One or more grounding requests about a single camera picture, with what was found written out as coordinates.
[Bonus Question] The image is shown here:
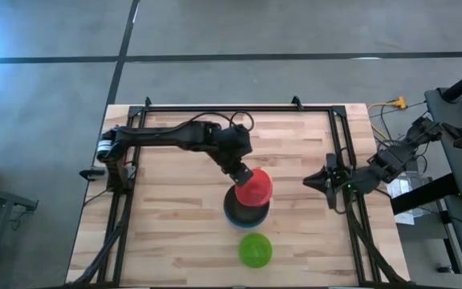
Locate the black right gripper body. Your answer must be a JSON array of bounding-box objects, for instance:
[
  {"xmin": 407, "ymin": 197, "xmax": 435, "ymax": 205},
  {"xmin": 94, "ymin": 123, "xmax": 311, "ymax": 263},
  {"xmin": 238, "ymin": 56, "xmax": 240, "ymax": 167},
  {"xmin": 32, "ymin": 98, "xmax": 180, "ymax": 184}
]
[{"xmin": 326, "ymin": 153, "xmax": 352, "ymax": 210}]

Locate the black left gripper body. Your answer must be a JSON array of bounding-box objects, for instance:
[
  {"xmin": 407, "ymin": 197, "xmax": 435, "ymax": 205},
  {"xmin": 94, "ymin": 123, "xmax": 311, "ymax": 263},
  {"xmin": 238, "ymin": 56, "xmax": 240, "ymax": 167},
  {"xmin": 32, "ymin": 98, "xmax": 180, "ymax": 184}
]
[{"xmin": 214, "ymin": 146, "xmax": 255, "ymax": 174}]

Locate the red-orange translucent bowl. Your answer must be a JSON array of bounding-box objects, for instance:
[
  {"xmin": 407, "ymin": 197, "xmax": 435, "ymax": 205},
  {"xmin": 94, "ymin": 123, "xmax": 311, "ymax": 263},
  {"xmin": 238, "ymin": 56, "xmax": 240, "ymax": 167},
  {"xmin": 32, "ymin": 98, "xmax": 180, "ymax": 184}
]
[{"xmin": 234, "ymin": 167, "xmax": 274, "ymax": 208}]

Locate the black bowl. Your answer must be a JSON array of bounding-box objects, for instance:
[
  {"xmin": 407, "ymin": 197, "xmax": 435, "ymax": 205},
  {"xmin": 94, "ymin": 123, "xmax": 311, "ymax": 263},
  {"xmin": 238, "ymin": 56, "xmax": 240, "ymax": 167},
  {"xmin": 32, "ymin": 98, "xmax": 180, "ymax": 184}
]
[{"xmin": 223, "ymin": 185, "xmax": 271, "ymax": 229}]

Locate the blue bowl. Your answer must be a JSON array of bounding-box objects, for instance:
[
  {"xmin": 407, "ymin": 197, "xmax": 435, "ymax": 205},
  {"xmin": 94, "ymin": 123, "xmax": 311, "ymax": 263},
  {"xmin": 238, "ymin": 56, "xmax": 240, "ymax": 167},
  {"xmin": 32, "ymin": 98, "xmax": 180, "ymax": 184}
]
[{"xmin": 225, "ymin": 216, "xmax": 270, "ymax": 231}]

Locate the green translucent bowl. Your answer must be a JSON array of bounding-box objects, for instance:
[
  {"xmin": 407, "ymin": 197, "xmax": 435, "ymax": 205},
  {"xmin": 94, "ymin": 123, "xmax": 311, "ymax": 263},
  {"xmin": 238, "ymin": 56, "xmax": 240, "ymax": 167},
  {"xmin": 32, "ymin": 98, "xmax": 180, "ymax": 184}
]
[{"xmin": 237, "ymin": 232, "xmax": 274, "ymax": 269}]

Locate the white paper sheet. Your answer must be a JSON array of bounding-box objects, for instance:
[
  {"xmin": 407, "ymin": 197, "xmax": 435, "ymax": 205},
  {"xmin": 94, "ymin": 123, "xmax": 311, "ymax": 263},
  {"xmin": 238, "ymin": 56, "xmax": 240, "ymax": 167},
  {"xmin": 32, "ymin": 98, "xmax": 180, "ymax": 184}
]
[
  {"xmin": 394, "ymin": 210, "xmax": 416, "ymax": 226},
  {"xmin": 385, "ymin": 176, "xmax": 420, "ymax": 198}
]

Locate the black desk support bar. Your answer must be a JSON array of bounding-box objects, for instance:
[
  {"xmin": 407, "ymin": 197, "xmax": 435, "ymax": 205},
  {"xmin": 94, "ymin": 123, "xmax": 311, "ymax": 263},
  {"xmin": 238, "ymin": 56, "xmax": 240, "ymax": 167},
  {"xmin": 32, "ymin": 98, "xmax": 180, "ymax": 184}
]
[{"xmin": 390, "ymin": 172, "xmax": 460, "ymax": 217}]

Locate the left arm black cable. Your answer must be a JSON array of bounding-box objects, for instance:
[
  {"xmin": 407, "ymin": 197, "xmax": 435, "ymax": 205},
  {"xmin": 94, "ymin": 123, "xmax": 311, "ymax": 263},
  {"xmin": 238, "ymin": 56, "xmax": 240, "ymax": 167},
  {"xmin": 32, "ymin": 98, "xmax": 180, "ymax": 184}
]
[{"xmin": 182, "ymin": 110, "xmax": 256, "ymax": 133}]

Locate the black aluminium table frame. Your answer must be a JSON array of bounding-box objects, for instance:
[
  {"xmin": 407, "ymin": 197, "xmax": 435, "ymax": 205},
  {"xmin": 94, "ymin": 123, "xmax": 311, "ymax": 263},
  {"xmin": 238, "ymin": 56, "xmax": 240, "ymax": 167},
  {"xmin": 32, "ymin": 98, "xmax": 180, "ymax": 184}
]
[{"xmin": 65, "ymin": 95, "xmax": 412, "ymax": 288}]

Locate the yellow power cord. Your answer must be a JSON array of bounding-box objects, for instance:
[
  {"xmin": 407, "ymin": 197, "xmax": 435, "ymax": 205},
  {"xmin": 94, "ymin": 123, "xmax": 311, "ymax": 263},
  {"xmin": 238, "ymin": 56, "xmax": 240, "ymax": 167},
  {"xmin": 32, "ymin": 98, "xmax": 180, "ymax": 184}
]
[{"xmin": 367, "ymin": 96, "xmax": 409, "ymax": 140}]

